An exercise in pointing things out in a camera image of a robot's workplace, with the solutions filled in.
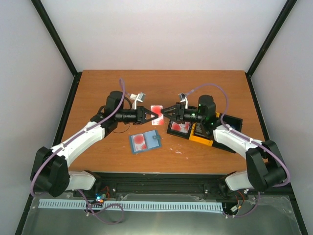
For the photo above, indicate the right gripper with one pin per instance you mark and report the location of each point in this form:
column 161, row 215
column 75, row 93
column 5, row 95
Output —
column 179, row 110

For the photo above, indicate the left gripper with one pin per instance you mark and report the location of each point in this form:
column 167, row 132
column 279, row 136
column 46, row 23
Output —
column 141, row 115

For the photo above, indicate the teal card holder wallet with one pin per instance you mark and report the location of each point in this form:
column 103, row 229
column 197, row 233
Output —
column 152, row 139

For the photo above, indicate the red white credit card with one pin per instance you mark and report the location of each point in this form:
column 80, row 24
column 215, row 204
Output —
column 138, row 142

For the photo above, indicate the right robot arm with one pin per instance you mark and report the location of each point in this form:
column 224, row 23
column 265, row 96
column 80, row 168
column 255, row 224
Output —
column 264, row 165

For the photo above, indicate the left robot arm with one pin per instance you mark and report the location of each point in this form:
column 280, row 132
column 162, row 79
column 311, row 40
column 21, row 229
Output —
column 50, row 171

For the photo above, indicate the black card bin left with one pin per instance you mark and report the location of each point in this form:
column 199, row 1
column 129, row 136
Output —
column 178, row 134

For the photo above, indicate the black card bin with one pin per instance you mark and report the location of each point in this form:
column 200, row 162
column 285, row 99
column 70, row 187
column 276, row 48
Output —
column 178, row 134
column 235, row 123

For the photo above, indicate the grey card stack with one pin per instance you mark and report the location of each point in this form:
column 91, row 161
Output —
column 199, row 132

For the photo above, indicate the yellow card bin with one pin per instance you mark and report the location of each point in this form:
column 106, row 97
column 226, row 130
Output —
column 202, row 128

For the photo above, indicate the black card bin right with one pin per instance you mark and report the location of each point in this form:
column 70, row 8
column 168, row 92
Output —
column 235, row 123

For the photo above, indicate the electronics board with leds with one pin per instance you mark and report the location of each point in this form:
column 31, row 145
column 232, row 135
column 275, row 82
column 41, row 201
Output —
column 102, row 195

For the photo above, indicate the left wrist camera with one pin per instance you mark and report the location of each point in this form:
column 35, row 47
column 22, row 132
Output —
column 136, row 98

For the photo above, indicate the black front rail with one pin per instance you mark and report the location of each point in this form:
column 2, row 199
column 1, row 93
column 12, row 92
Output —
column 206, row 186

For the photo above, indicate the light blue cable duct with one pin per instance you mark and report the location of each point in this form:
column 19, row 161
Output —
column 137, row 206

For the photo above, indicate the black frame post left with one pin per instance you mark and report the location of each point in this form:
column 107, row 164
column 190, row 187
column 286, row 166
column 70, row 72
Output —
column 38, row 5

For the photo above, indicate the black frame post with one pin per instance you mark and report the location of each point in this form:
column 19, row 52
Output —
column 38, row 5
column 281, row 18

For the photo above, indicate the black frame post right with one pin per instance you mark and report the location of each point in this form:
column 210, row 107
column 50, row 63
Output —
column 281, row 18

